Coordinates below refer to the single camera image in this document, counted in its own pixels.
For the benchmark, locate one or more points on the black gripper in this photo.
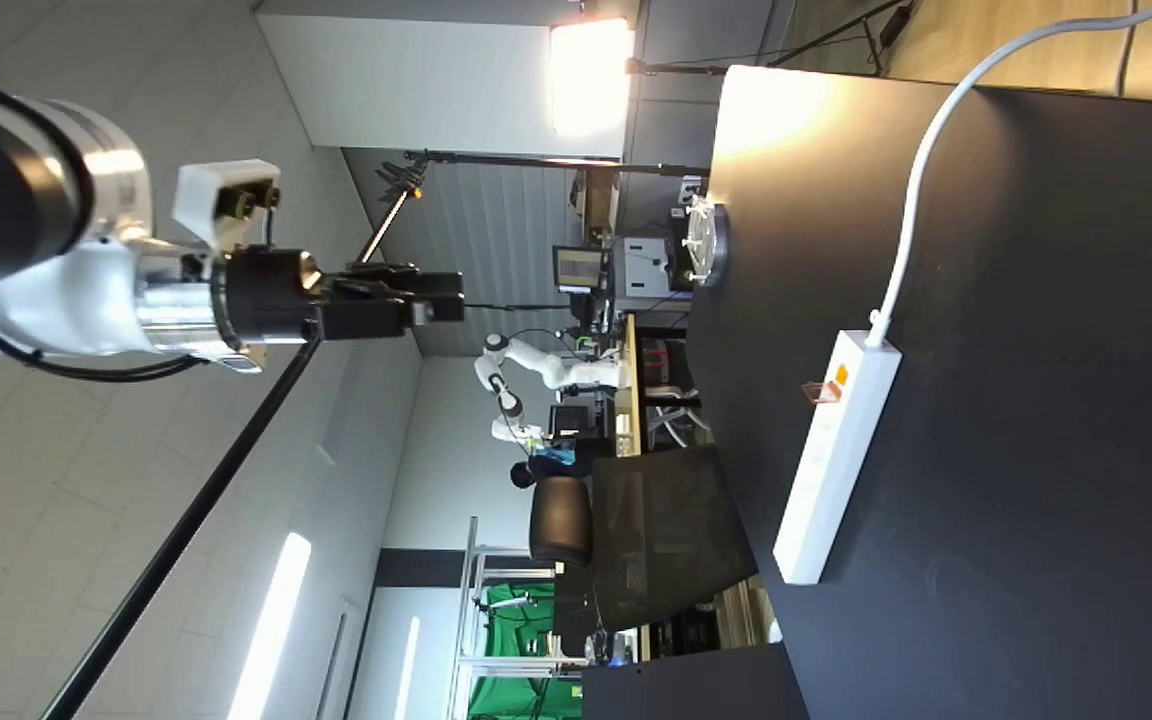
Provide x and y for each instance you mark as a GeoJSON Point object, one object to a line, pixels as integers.
{"type": "Point", "coordinates": [361, 302]}

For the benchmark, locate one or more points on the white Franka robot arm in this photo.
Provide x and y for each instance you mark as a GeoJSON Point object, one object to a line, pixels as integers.
{"type": "Point", "coordinates": [57, 264]}

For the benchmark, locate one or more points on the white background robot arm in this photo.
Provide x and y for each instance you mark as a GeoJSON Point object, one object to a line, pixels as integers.
{"type": "Point", "coordinates": [538, 364]}

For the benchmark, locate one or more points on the small computer monitor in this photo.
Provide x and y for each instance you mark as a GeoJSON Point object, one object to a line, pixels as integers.
{"type": "Point", "coordinates": [579, 271]}

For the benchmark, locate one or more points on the grey equipment box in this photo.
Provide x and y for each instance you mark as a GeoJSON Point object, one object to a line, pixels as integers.
{"type": "Point", "coordinates": [647, 264]}

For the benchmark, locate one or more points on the bright ceiling light panel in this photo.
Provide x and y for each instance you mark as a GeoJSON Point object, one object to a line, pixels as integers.
{"type": "Point", "coordinates": [591, 74]}

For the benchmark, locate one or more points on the black partition board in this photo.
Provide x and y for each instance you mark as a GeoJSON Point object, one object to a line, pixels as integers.
{"type": "Point", "coordinates": [662, 533]}

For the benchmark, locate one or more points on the green storage bin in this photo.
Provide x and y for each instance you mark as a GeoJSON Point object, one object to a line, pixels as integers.
{"type": "Point", "coordinates": [518, 619]}
{"type": "Point", "coordinates": [522, 699]}

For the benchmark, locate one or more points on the long black pole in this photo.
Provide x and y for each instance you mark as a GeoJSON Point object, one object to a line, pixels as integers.
{"type": "Point", "coordinates": [188, 525]}

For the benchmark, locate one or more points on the white power strip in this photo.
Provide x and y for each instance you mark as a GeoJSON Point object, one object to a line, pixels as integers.
{"type": "Point", "coordinates": [839, 454]}

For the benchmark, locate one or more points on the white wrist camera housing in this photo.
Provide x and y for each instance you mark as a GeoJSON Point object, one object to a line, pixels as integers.
{"type": "Point", "coordinates": [222, 201]}

